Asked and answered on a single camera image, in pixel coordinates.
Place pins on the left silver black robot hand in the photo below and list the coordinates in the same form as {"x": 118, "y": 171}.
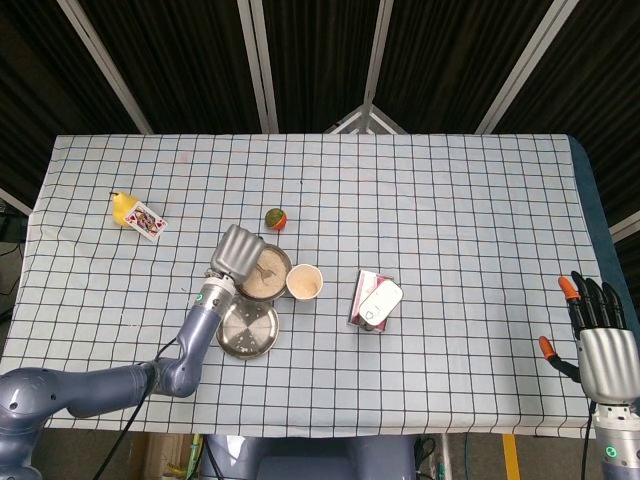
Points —
{"x": 237, "y": 252}

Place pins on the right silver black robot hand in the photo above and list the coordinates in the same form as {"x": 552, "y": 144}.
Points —
{"x": 607, "y": 360}

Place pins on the metal spoon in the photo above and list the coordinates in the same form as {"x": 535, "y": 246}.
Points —
{"x": 270, "y": 274}

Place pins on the steel bowl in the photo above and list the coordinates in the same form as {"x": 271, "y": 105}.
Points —
{"x": 289, "y": 265}

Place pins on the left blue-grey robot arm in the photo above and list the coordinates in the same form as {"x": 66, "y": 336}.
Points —
{"x": 200, "y": 325}

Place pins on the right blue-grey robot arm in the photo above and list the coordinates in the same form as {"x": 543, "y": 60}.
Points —
{"x": 619, "y": 445}

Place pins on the paper cup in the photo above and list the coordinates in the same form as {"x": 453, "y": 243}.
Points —
{"x": 304, "y": 282}

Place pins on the green orange ball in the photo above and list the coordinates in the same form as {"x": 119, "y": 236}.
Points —
{"x": 276, "y": 219}

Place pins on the flat steel plate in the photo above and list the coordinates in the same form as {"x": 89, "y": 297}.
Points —
{"x": 250, "y": 335}

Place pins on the queen playing card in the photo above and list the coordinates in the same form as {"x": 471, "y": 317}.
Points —
{"x": 145, "y": 222}

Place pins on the yellow pear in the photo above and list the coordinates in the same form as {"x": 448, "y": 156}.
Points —
{"x": 120, "y": 209}

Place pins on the pink white box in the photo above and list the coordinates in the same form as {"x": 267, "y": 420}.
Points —
{"x": 362, "y": 290}

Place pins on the white oval tin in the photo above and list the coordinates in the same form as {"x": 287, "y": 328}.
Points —
{"x": 380, "y": 302}

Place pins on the blue table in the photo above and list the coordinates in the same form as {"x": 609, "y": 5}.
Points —
{"x": 592, "y": 200}

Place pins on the checkered tablecloth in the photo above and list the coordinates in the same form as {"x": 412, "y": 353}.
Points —
{"x": 400, "y": 200}

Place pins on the blue-grey robot torso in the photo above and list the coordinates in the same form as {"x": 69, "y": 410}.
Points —
{"x": 300, "y": 457}

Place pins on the white aluminium frame beam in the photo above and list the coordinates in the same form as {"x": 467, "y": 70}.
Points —
{"x": 15, "y": 200}
{"x": 625, "y": 227}
{"x": 105, "y": 67}
{"x": 377, "y": 45}
{"x": 267, "y": 75}
{"x": 527, "y": 65}
{"x": 252, "y": 60}

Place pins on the triangular aluminium frame brace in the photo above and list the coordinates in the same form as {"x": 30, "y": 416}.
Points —
{"x": 367, "y": 117}

